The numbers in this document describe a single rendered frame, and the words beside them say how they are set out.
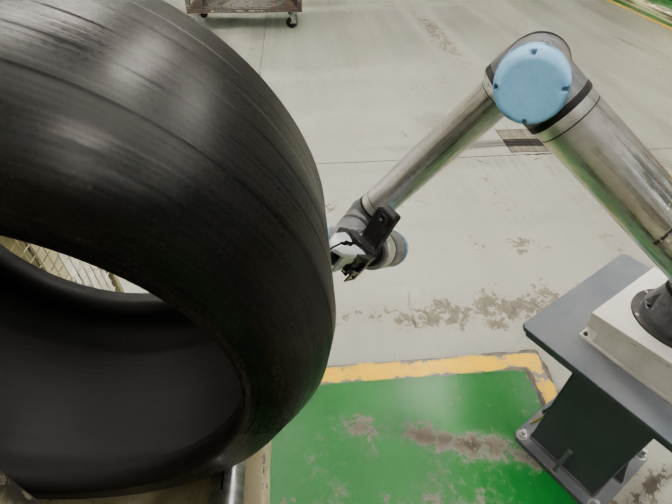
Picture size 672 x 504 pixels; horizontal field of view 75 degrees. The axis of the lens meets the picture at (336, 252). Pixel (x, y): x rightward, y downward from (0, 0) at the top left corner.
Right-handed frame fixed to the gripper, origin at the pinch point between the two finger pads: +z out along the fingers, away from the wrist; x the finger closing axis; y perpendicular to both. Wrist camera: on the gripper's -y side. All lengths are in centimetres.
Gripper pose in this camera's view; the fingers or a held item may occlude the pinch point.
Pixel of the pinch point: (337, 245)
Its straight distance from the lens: 79.0
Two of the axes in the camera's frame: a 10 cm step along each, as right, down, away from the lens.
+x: -6.4, -7.1, 2.8
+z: -4.3, 0.4, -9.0
